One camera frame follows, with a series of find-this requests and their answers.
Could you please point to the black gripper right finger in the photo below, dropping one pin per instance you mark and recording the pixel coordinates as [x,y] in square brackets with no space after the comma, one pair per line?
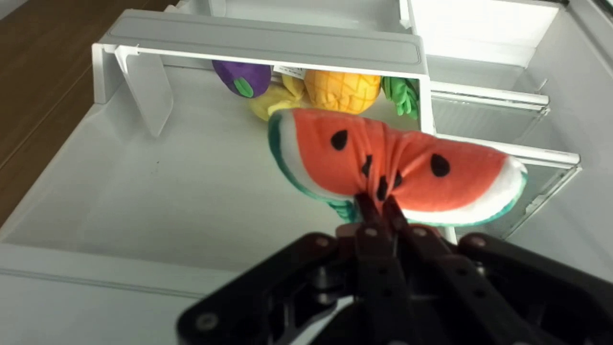
[485,289]

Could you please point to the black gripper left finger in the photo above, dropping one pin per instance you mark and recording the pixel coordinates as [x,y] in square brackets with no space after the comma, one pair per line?
[357,289]

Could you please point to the watermelon slice plush toy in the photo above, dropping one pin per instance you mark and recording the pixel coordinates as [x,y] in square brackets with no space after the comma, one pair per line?
[395,166]

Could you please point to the pineapple plush toy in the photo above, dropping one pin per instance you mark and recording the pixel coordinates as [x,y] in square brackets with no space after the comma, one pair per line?
[341,91]

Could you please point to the yellow banana plush toy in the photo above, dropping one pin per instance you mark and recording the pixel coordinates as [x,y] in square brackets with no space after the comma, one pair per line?
[278,103]

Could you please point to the purple eggplant plush toy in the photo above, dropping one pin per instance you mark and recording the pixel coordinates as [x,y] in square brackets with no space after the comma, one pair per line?
[245,78]

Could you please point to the white refrigerator door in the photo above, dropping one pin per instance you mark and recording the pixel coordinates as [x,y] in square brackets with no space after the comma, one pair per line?
[562,64]
[159,204]

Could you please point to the white door shelf with divider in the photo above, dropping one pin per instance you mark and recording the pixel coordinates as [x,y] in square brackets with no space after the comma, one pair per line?
[268,41]

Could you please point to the translucent white shelf divider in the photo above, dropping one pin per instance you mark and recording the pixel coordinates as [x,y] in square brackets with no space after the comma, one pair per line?
[150,97]

